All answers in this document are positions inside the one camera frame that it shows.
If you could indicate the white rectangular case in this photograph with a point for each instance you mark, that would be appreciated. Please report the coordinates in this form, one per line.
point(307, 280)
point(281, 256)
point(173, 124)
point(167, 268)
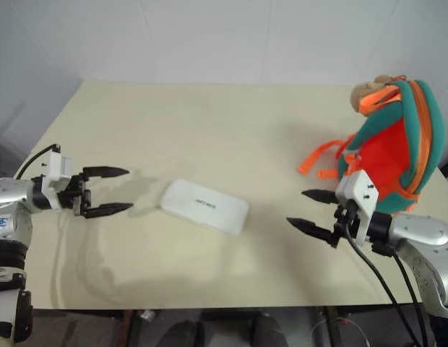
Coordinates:
point(206, 207)

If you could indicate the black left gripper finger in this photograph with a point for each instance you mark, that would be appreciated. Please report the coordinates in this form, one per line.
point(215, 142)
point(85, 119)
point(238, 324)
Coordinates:
point(106, 209)
point(106, 171)

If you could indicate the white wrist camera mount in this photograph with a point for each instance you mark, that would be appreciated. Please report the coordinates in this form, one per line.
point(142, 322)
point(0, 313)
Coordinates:
point(58, 164)
point(361, 195)

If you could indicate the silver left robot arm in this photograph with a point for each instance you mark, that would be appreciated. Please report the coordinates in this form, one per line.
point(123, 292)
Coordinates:
point(9, 195)

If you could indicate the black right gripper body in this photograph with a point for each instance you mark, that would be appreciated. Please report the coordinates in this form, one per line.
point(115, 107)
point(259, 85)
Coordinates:
point(345, 224)

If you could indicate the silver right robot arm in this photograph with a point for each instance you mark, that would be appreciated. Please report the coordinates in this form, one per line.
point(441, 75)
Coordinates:
point(426, 235)

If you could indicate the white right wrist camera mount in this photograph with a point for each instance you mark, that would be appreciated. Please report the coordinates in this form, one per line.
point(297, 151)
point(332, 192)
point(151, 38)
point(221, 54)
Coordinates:
point(361, 195)

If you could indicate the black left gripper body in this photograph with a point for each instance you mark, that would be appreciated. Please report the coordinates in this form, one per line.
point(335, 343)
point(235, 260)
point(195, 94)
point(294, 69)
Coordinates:
point(77, 195)

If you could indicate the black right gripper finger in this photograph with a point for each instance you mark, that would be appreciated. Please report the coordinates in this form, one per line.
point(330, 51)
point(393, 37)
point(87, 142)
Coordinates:
point(314, 229)
point(323, 196)

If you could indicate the beige plush toy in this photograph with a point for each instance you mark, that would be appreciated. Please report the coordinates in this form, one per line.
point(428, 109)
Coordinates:
point(363, 92)

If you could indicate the green and orange backpack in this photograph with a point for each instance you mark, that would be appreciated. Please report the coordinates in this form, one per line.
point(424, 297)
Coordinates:
point(386, 155)

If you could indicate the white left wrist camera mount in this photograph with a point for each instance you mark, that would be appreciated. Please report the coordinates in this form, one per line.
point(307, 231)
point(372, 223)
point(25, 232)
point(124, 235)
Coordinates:
point(58, 164)

